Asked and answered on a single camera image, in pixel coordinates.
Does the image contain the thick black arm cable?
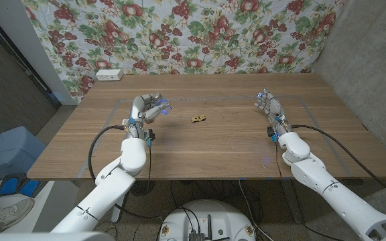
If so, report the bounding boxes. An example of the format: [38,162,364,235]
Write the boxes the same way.
[88,125,164,220]
[292,124,386,206]

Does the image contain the white table leg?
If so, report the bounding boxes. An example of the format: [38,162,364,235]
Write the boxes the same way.
[111,193,129,224]

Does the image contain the fruit print backdrop cloth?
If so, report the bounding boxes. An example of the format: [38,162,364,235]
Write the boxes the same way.
[21,0,346,103]

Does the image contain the black round table foot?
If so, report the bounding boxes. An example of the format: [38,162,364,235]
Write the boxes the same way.
[131,180,156,197]

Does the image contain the blue and black foot pedal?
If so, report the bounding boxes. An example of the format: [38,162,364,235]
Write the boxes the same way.
[0,172,46,198]

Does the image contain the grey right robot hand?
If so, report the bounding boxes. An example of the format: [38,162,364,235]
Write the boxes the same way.
[254,88,285,125]

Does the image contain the white door frame post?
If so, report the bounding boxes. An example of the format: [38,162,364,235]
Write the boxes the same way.
[0,0,77,106]

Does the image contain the white sneaker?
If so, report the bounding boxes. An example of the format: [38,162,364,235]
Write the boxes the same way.
[0,195,36,234]

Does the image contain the blue grey padded seat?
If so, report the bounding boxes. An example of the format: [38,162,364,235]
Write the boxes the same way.
[0,125,46,181]

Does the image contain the white power strip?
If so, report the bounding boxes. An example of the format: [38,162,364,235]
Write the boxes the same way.
[95,68,124,82]

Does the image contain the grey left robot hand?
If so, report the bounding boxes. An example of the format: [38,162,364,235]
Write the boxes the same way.
[127,93,173,130]

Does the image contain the grey table leg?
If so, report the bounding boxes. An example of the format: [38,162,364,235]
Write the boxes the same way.
[281,179,304,224]

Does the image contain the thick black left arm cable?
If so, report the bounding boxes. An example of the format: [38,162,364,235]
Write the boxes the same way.
[88,125,164,220]

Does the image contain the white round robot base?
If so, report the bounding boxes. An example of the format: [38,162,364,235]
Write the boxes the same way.
[158,199,257,241]

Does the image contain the clear glass salt shaker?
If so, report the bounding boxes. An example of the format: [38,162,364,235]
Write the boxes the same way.
[149,93,173,116]

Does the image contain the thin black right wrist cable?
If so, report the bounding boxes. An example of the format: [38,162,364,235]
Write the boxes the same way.
[273,139,285,183]

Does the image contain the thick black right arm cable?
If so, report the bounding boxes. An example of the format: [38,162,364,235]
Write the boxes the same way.
[292,124,386,206]

